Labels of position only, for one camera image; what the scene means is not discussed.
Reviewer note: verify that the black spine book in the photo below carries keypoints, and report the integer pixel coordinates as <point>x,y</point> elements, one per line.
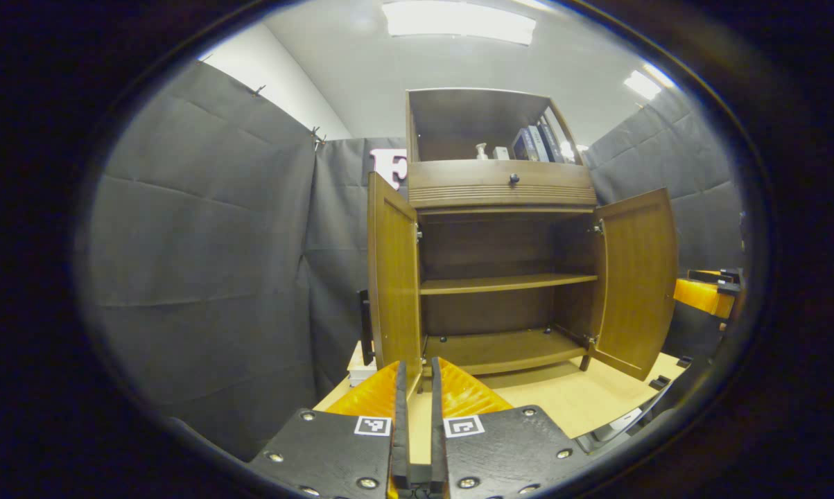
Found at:
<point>552,142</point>

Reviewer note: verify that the wooden inner cabinet shelf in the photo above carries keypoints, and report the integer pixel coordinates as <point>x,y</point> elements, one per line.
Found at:
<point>507,283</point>

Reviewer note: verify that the white pump bottle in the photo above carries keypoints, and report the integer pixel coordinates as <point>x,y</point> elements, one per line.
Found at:
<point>482,152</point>

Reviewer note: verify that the small ceiling light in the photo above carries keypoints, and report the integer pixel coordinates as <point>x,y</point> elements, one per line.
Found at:
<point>643,83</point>

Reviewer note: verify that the black backdrop cloth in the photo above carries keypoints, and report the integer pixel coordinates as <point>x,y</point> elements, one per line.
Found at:
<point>202,242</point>

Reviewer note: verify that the wooden double-door shoe cabinet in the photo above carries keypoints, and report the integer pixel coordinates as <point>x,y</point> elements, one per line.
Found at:
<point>500,242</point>

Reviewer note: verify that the small white box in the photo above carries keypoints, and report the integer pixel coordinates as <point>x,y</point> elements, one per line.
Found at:
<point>500,153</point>

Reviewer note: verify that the metal door hinge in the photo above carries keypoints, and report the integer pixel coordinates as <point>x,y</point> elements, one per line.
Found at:
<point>598,226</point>

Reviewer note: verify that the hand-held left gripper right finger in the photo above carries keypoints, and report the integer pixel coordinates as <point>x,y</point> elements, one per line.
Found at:
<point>437,443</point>

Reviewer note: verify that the wooden cabinet drawer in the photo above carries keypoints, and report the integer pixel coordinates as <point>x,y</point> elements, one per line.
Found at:
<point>458,181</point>

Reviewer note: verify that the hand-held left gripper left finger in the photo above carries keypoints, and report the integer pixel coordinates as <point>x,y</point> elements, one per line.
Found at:
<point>401,443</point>

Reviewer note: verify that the wooden cabinet door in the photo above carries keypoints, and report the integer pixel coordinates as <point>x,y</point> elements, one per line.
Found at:
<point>392,277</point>
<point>638,277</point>

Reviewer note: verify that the large ceiling light panel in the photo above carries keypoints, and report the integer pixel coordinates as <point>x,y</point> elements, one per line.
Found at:
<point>458,19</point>

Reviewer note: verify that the grey spine book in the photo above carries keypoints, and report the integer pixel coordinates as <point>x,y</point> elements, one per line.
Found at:
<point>538,144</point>

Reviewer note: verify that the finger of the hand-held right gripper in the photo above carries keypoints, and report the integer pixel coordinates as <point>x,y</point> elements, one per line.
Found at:
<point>701,296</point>

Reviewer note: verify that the dark blue book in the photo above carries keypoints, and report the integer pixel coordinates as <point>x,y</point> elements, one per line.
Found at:
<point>520,147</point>

